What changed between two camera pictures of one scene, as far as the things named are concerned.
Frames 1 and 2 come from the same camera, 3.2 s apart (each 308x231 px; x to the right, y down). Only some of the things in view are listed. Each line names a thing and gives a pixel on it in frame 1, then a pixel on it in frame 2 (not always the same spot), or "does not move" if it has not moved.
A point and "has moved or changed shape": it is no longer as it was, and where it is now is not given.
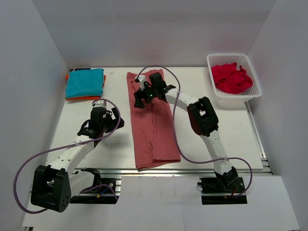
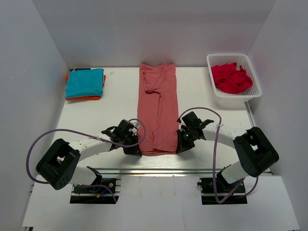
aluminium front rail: (172, 172) does not move
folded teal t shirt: (84, 83) does not move
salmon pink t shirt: (154, 142) has moved or changed shape
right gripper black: (143, 94) -> (183, 142)
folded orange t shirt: (85, 97) does not move
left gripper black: (111, 119) -> (133, 146)
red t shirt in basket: (230, 80) does not move
